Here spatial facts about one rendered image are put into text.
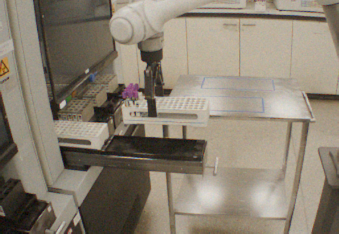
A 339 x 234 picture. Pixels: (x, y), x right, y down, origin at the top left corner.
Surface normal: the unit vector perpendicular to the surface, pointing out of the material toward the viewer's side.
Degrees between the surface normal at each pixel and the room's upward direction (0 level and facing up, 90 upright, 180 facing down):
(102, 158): 90
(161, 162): 90
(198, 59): 90
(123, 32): 93
